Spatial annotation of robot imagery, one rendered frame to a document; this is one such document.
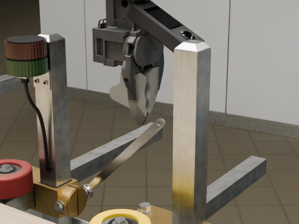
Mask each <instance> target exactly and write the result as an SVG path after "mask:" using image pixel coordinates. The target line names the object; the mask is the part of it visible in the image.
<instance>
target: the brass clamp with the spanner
mask: <svg viewBox="0 0 299 224"><path fill-rule="evenodd" d="M32 173H33V189H34V201H35V205H34V206H32V207H31V208H30V209H32V210H35V211H38V212H41V213H43V214H46V215H49V216H52V217H55V218H57V219H59V218H61V217H63V216H64V215H66V216H69V217H72V218H75V217H77V216H79V215H80V214H81V213H82V212H83V210H84V208H85V206H86V203H87V193H86V190H85V189H84V188H83V187H80V186H78V181H77V180H75V179H72V178H71V180H70V181H69V182H67V183H65V184H63V185H61V186H59V187H57V188H56V187H53V186H50V185H47V184H44V183H41V182H40V169H39V168H36V167H33V166H32Z"/></svg>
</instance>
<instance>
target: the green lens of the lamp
mask: <svg viewBox="0 0 299 224"><path fill-rule="evenodd" d="M5 60H6V73H7V74H8V75H10V76H16V77H32V76H40V75H43V74H46V73H47V72H48V56H46V57H45V58H43V59H41V60H35V61H12V60H8V59H7V57H5Z"/></svg>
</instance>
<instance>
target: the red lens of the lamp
mask: <svg viewBox="0 0 299 224"><path fill-rule="evenodd" d="M6 40H7V39H5V40H4V48H5V56H6V57H7V58H9V59H15V60H31V59H38V58H42V57H45V56H47V54H48V52H47V39H46V38H45V37H44V41H42V42H38V43H32V44H13V43H9V42H7V41H6Z"/></svg>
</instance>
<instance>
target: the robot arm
mask: <svg viewBox="0 0 299 224"><path fill-rule="evenodd" d="M105 2H106V18H105V19H102V20H103V22H102V23H101V24H100V21H101V20H99V22H98V27H95V28H92V32H93V62H98V63H103V65H104V66H110V67H116V66H118V65H120V66H122V68H121V73H120V83H119V84H118V85H115V86H113V87H111V88H110V90H109V94H110V97H111V99H112V100H114V101H115V102H117V103H119V104H121V105H123V106H125V107H127V108H129V109H130V111H131V113H132V116H133V118H134V120H135V121H136V123H137V124H138V125H143V124H145V122H146V121H147V119H148V117H149V115H150V113H151V110H152V108H153V106H154V103H155V100H156V98H157V94H158V91H159V89H160V85H161V80H162V75H163V71H164V46H166V47H167V48H168V49H169V50H171V51H172V52H173V53H174V49H175V48H176V47H177V46H178V45H180V44H181V43H182V42H184V41H187V40H199V41H203V42H204V43H205V41H204V40H203V39H202V38H201V37H199V36H198V35H197V34H195V33H194V32H193V31H191V30H190V29H188V28H187V27H186V26H185V25H183V24H182V23H180V22H179V21H178V20H176V19H175V18H174V17H172V16H171V15H170V14H168V13H167V12H166V11H164V10H163V9H162V8H160V7H159V6H157V5H156V4H155V3H154V2H152V1H151V0H105ZM104 21H106V22H104Z"/></svg>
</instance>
